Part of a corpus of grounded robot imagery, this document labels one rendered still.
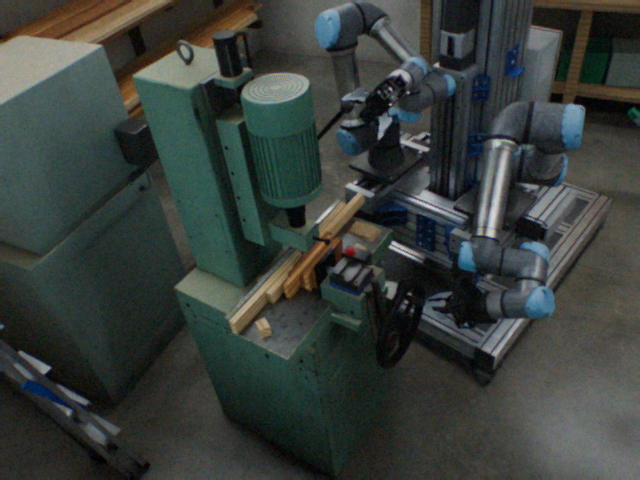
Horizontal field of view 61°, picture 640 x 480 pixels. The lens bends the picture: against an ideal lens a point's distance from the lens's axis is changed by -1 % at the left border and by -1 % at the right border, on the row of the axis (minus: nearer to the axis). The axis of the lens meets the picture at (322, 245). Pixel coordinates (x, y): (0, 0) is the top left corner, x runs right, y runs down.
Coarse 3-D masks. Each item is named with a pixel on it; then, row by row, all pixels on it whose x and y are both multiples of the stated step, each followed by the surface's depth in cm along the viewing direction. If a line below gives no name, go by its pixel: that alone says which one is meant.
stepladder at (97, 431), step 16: (0, 352) 170; (16, 352) 157; (0, 368) 173; (16, 368) 159; (32, 368) 163; (48, 368) 173; (16, 384) 179; (32, 384) 166; (48, 384) 170; (32, 400) 191; (48, 400) 173; (64, 400) 177; (80, 400) 191; (48, 416) 200; (64, 416) 180; (80, 416) 208; (96, 416) 214; (80, 432) 188; (96, 432) 209; (112, 432) 208; (96, 448) 197; (128, 448) 211; (112, 464) 207; (144, 464) 222
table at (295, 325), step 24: (360, 240) 180; (384, 240) 180; (384, 288) 168; (264, 312) 161; (288, 312) 160; (312, 312) 159; (336, 312) 162; (240, 336) 155; (288, 336) 154; (312, 336) 156; (288, 360) 148
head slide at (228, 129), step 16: (224, 112) 145; (240, 112) 144; (224, 128) 143; (240, 128) 141; (224, 144) 147; (240, 144) 144; (240, 160) 148; (240, 176) 152; (256, 176) 153; (240, 192) 157; (256, 192) 155; (240, 208) 162; (256, 208) 158; (272, 208) 164; (256, 224) 162; (256, 240) 168
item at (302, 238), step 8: (280, 216) 166; (272, 224) 164; (280, 224) 164; (288, 224) 163; (312, 224) 162; (272, 232) 167; (280, 232) 164; (288, 232) 162; (296, 232) 160; (304, 232) 160; (312, 232) 162; (280, 240) 167; (288, 240) 165; (296, 240) 162; (304, 240) 160; (312, 240) 163; (304, 248) 163
